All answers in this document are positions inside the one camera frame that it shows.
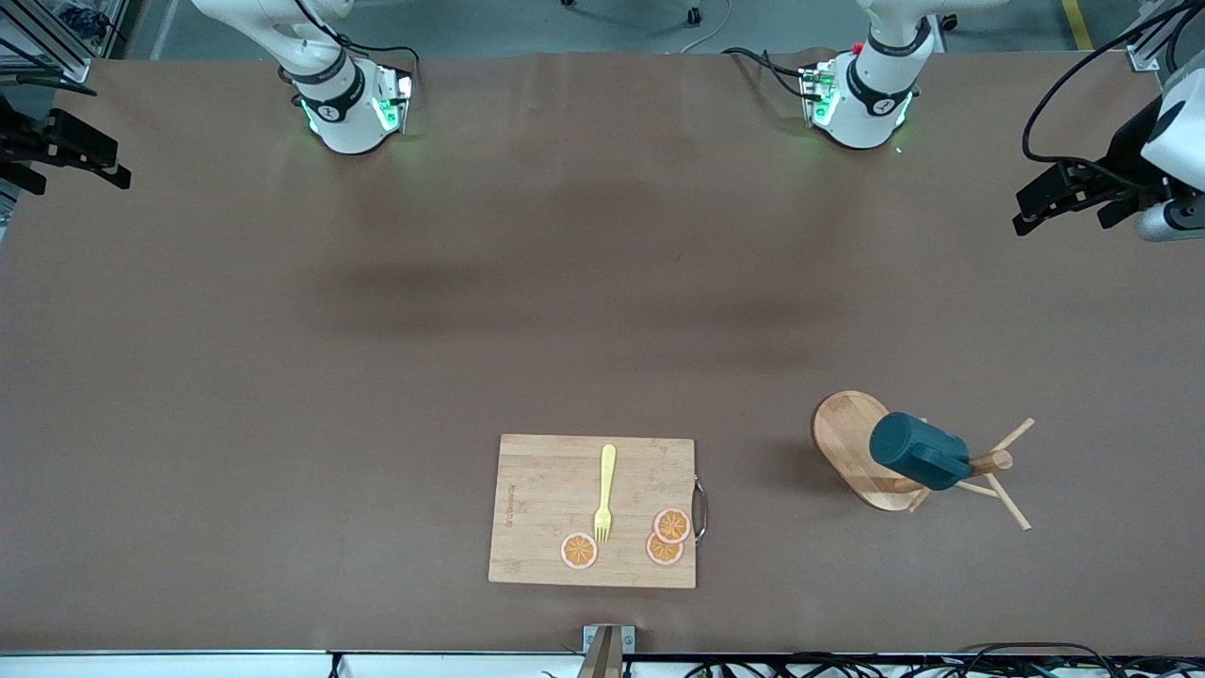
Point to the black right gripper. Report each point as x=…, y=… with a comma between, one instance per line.
x=21, y=143

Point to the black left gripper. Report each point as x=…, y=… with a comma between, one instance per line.
x=1124, y=153

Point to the dark teal ribbed mug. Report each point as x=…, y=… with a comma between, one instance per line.
x=918, y=450

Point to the wooden mug tree rack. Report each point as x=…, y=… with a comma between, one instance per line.
x=843, y=438

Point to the orange slice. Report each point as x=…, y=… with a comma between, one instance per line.
x=579, y=551
x=659, y=556
x=672, y=525

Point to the yellow plastic fork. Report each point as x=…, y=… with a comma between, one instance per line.
x=607, y=471

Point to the bamboo cutting board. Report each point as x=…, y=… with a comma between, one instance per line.
x=546, y=499

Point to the aluminium frame post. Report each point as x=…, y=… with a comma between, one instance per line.
x=75, y=71
x=1144, y=58

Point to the white table edge rail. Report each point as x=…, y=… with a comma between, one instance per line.
x=188, y=667

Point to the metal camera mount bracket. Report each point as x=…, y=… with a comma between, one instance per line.
x=607, y=659

